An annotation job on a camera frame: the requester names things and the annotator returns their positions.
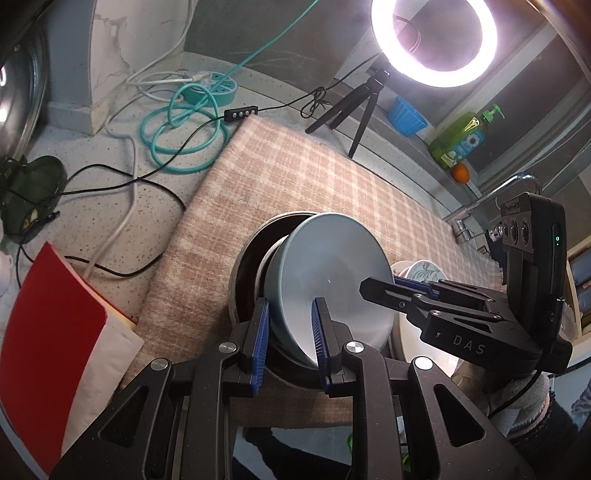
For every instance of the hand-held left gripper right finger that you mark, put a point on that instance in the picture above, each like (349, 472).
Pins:
(319, 341)

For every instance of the green soap bottle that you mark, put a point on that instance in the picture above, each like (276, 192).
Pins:
(457, 141)

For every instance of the pale blue bowl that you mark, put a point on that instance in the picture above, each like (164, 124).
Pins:
(332, 258)

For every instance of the black inline remote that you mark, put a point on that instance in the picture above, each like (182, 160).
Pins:
(240, 113)

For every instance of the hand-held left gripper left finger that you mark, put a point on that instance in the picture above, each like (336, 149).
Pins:
(261, 341)

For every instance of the white leaf print plate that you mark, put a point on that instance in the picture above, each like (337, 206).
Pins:
(406, 337)

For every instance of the white paper bag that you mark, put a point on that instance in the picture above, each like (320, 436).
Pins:
(106, 364)

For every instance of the blue plastic cup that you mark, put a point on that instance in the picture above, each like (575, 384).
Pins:
(406, 117)

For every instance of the red book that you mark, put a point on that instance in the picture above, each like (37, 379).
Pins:
(46, 323)

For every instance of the person's right forearm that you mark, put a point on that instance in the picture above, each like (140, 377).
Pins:
(531, 406)

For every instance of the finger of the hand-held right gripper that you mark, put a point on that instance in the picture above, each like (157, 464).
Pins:
(392, 295)
(457, 295)

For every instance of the tan checked cloth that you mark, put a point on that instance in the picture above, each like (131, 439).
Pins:
(323, 175)

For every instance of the dark green object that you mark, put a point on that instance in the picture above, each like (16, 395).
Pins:
(37, 184)

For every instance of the orange fruit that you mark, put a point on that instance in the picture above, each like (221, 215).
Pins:
(461, 172)

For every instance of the metal pot lid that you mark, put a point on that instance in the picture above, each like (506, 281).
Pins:
(23, 92)

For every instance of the large steel bowl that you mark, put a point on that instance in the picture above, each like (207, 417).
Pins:
(249, 258)

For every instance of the teal round power strip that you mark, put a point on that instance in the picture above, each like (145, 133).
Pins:
(221, 90)

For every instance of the metal faucet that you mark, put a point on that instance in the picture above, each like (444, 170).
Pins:
(466, 212)

